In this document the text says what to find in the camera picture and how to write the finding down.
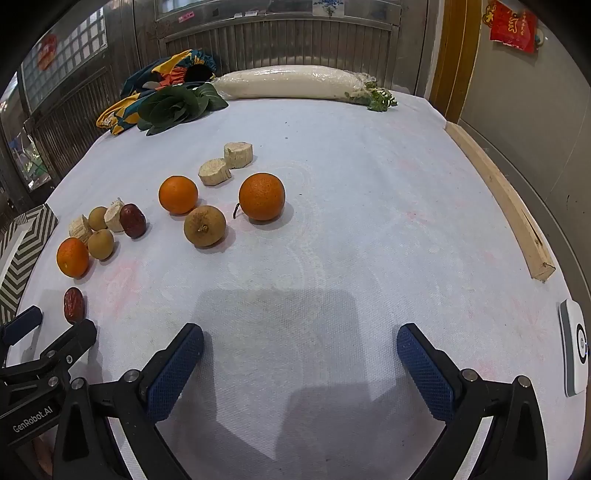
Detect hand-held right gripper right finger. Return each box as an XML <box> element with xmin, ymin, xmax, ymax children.
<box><xmin>396</xmin><ymin>322</ymin><xmax>550</xmax><ymax>480</ymax></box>

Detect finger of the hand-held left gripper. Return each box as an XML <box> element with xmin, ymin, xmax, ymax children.
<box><xmin>0</xmin><ymin>305</ymin><xmax>43</xmax><ymax>355</ymax></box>
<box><xmin>41</xmin><ymin>318</ymin><xmax>98</xmax><ymax>376</ymax></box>

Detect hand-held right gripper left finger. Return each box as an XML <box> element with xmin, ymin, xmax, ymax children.
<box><xmin>53</xmin><ymin>322</ymin><xmax>206</xmax><ymax>480</ymax></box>

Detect chevron patterned box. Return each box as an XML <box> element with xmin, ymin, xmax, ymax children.
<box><xmin>0</xmin><ymin>205</ymin><xmax>59</xmax><ymax>324</ymax></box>

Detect orange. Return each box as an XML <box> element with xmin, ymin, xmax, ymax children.
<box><xmin>56</xmin><ymin>237</ymin><xmax>90</xmax><ymax>278</ymax></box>
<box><xmin>239</xmin><ymin>172</ymin><xmax>286</xmax><ymax>222</ymax></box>
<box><xmin>158</xmin><ymin>175</ymin><xmax>199</xmax><ymax>216</ymax></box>

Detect red date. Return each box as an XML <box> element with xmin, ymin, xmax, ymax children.
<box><xmin>63</xmin><ymin>287</ymin><xmax>86</xmax><ymax>324</ymax></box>
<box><xmin>119</xmin><ymin>203</ymin><xmax>147</xmax><ymax>240</ymax></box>

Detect large brown longan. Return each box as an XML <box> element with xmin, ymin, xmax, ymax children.
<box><xmin>183</xmin><ymin>205</ymin><xmax>227</xmax><ymax>248</ymax></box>

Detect pale sugarcane piece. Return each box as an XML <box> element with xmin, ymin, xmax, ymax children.
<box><xmin>68</xmin><ymin>214</ymin><xmax>93</xmax><ymax>244</ymax></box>
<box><xmin>104</xmin><ymin>199</ymin><xmax>125</xmax><ymax>233</ymax></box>
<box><xmin>224</xmin><ymin>142</ymin><xmax>255</xmax><ymax>169</ymax></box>
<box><xmin>198</xmin><ymin>158</ymin><xmax>232</xmax><ymax>186</ymax></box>

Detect white grey device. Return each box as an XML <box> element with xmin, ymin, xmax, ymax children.
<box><xmin>558</xmin><ymin>299</ymin><xmax>591</xmax><ymax>398</ymax></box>

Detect wooden bar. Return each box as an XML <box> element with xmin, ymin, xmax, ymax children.
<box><xmin>444</xmin><ymin>122</ymin><xmax>556</xmax><ymax>282</ymax></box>

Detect green artificial leaves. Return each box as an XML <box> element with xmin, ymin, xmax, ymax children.
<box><xmin>137</xmin><ymin>84</ymin><xmax>229</xmax><ymax>137</ymax></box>

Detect colourful patterned cloth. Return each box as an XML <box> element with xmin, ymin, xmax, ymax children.
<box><xmin>95</xmin><ymin>48</ymin><xmax>219</xmax><ymax>136</ymax></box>

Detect round red door sticker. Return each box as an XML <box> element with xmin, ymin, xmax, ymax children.
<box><xmin>38</xmin><ymin>34</ymin><xmax>58</xmax><ymax>71</ymax></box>

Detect wrapped white radish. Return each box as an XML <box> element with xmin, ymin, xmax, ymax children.
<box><xmin>211</xmin><ymin>65</ymin><xmax>398</xmax><ymax>112</ymax></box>

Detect blue white sticker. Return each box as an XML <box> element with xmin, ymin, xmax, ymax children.
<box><xmin>312</xmin><ymin>0</ymin><xmax>345</xmax><ymax>18</ymax></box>

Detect red wall decoration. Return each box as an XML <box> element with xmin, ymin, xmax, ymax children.
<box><xmin>481</xmin><ymin>0</ymin><xmax>546</xmax><ymax>55</ymax></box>

